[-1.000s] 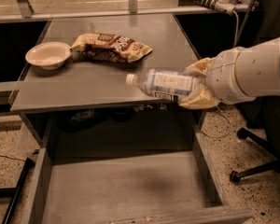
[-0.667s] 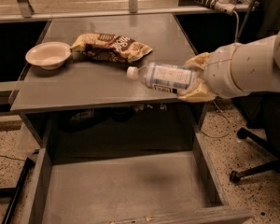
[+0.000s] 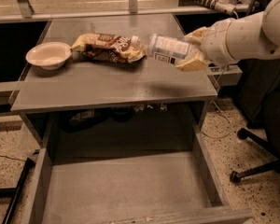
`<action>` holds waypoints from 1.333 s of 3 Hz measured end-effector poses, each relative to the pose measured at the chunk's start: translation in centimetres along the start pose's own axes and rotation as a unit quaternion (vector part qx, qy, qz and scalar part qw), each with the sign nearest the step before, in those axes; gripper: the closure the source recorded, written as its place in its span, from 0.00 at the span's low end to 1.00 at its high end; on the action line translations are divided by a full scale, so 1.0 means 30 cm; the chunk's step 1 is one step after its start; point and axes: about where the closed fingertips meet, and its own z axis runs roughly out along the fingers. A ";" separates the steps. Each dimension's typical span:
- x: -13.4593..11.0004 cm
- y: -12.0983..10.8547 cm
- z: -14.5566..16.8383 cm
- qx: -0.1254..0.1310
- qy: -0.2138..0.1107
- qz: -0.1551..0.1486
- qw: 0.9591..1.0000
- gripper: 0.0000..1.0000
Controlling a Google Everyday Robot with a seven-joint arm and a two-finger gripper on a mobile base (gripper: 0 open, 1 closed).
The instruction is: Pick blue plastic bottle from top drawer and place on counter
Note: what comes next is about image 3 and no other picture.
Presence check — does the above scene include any blue label plastic bottle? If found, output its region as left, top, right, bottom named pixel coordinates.
left=131, top=34, right=197, bottom=65

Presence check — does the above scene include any white power cable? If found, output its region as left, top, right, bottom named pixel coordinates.
left=201, top=10, right=241, bottom=140

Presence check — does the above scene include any yellow brown chip bag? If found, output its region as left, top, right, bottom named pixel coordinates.
left=71, top=33, right=145, bottom=63

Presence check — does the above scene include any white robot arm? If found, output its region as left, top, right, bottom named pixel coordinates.
left=175, top=0, right=280, bottom=71

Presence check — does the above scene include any white power strip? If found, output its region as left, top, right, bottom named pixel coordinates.
left=191, top=0, right=235, bottom=16

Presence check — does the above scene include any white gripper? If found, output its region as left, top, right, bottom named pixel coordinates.
left=175, top=18, right=238, bottom=72

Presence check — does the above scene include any white bowl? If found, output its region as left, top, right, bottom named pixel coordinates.
left=25, top=42, right=71, bottom=70

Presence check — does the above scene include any open grey top drawer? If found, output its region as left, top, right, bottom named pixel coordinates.
left=21, top=120, right=251, bottom=224

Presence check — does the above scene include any black floor frame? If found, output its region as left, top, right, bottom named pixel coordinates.
left=0, top=149, right=39, bottom=224

